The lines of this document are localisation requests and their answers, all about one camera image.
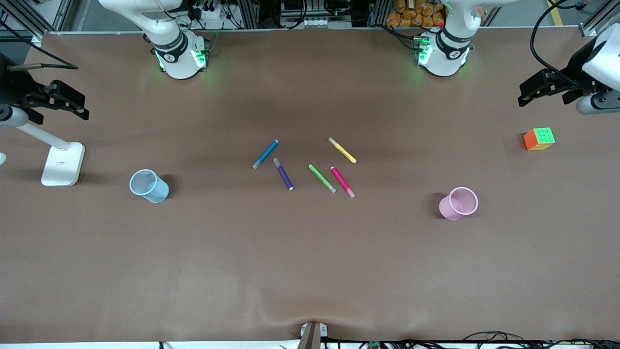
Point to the green marker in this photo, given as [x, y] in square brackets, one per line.
[322, 178]

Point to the pink mesh cup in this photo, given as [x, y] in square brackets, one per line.
[448, 208]

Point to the yellow marker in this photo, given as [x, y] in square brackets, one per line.
[342, 150]

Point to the light blue mesh cup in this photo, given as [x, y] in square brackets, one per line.
[157, 191]

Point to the orange snack bags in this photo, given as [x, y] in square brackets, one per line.
[411, 17]

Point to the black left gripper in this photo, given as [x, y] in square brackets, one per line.
[575, 71]

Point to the blue marker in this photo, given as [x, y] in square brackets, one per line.
[266, 154]

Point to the purple marker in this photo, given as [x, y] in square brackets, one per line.
[283, 174]

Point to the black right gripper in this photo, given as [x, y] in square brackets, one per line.
[15, 86]

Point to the white power strip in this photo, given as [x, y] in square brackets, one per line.
[213, 22]

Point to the aluminium frame post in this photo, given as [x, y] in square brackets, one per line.
[588, 30]
[36, 36]

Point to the colourful puzzle cube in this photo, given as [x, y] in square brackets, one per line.
[542, 137]

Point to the pink marker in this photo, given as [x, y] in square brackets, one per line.
[341, 180]

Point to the white stand with rod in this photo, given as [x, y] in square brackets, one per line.
[63, 165]

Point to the white connector strip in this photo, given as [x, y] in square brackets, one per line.
[315, 23]

